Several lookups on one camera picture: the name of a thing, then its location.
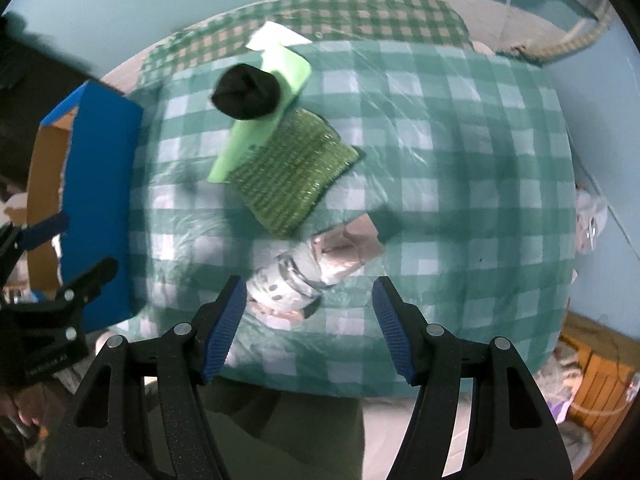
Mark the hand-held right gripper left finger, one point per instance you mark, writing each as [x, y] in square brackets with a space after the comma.
[225, 332]

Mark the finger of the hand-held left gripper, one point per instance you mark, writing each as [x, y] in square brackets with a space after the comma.
[87, 282]
[42, 232]

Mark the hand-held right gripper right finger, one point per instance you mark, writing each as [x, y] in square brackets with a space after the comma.
[395, 332]

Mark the blue-rimmed cardboard box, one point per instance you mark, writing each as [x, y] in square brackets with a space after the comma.
[100, 210]

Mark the person's left hand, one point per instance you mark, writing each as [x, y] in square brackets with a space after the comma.
[25, 415]

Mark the teal checkered plastic tablecloth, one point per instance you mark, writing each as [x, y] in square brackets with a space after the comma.
[450, 185]

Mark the green glitter scouring sponge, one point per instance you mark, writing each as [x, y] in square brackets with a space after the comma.
[295, 170]

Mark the wooden crate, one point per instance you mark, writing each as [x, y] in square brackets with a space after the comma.
[605, 385]

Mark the white plastic bag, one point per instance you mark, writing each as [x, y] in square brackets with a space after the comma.
[591, 220]

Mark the black sock ball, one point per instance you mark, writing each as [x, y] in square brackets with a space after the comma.
[245, 92]

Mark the light green foam sheet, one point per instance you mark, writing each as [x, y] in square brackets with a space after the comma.
[280, 75]

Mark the white paper card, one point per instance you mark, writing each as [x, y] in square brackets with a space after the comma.
[272, 37]

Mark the dark green checkered cloth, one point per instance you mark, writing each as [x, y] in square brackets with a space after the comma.
[350, 15]

